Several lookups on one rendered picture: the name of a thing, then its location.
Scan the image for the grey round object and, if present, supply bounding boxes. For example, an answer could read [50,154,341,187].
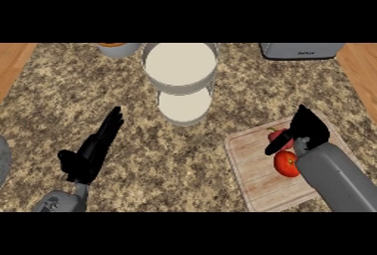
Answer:
[0,134,13,187]

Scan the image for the grey bowl with orange contents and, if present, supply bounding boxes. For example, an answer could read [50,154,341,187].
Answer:
[96,43,143,59]

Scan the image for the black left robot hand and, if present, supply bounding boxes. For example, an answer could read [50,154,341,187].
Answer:
[56,106,125,186]

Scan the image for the red bell pepper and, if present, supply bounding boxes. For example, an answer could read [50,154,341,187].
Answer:
[264,127,295,151]

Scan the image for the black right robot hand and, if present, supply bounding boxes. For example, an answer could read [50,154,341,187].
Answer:
[263,104,331,156]

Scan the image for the red tomato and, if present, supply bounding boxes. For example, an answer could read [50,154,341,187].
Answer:
[272,149,301,178]

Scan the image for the pale wooden cutting board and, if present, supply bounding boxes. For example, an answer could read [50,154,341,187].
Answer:
[223,109,368,213]

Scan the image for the grey toaster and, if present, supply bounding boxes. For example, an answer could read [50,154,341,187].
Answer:
[257,43,347,61]

